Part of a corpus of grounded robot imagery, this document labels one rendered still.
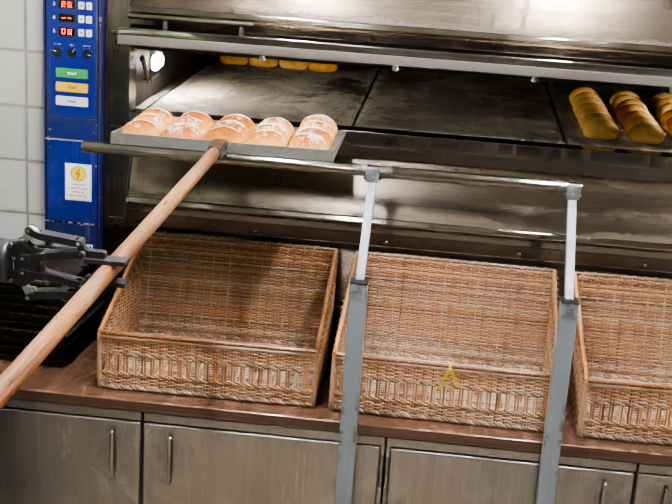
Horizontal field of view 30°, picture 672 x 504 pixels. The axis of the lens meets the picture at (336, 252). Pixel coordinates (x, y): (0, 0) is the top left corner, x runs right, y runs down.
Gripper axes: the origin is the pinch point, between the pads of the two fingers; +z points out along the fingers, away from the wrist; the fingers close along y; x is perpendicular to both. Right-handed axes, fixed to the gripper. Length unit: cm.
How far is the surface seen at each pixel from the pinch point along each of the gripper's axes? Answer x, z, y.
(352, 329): -76, 37, 35
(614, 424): -86, 101, 56
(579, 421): -86, 93, 56
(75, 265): -114, -40, 40
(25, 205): -137, -61, 31
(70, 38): -134, -48, -17
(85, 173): -134, -43, 20
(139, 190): -135, -28, 23
